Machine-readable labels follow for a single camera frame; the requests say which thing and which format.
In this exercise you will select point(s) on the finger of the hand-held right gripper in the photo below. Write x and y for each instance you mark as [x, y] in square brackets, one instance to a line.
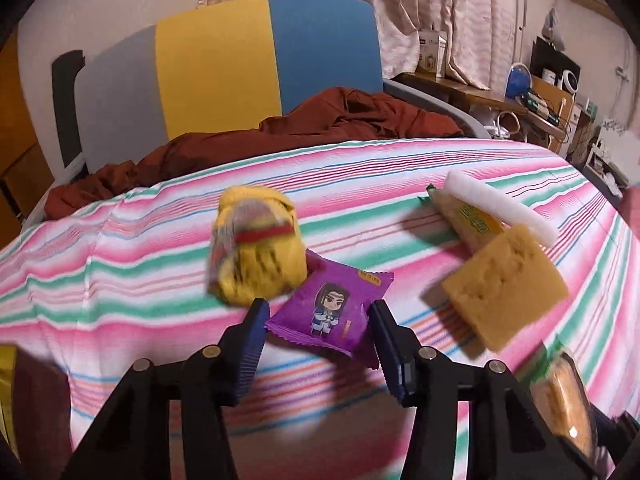
[620, 440]

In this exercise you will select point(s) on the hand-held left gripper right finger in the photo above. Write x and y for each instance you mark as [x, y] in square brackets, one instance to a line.
[390, 355]

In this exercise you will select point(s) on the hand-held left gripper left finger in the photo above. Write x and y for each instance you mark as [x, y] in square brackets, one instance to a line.
[247, 355]

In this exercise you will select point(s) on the clear cracker packet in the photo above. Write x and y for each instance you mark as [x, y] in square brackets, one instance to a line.
[565, 405]

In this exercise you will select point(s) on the purple snack packet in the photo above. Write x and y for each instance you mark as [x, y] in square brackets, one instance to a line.
[330, 305]

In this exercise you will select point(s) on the yellow snack bag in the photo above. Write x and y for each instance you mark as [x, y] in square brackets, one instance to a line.
[255, 260]

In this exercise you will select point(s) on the yellow sponge block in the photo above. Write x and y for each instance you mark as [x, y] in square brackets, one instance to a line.
[500, 295]

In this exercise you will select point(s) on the striped pink cloth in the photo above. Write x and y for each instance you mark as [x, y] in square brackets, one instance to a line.
[150, 240]

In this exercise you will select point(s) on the green yellow snack packet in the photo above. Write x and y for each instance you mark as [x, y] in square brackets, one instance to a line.
[470, 222]

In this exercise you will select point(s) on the white sponge block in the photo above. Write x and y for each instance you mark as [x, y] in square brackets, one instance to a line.
[500, 207]

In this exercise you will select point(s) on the dark brown cloth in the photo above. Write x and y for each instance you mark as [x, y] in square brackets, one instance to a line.
[40, 400]

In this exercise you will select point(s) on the reddish brown cloth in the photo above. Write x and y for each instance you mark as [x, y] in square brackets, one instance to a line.
[360, 115]

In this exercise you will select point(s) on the wooden desk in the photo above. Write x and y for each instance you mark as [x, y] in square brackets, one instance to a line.
[450, 90]

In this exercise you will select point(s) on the white shelf rack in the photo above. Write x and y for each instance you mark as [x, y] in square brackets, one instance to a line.
[605, 155]

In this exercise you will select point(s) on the grey yellow blue headboard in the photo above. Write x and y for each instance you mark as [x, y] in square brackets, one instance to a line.
[215, 70]

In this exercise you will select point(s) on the wooden wardrobe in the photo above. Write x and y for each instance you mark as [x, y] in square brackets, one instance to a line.
[20, 160]

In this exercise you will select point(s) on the cardboard box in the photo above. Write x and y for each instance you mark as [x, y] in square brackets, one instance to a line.
[545, 97]

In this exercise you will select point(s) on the blue desk fan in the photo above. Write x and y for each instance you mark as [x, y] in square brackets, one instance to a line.
[517, 82]

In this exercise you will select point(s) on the white carton box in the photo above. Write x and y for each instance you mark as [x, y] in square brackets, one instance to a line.
[432, 52]

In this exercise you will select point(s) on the white round device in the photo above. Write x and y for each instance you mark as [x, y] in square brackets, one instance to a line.
[570, 81]

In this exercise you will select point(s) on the black shelf box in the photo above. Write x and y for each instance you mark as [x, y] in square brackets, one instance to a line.
[547, 57]

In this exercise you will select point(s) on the patterned beige curtain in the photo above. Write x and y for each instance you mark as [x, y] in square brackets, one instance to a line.
[400, 0]

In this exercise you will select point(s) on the white desk lamp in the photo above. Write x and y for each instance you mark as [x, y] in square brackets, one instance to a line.
[554, 30]

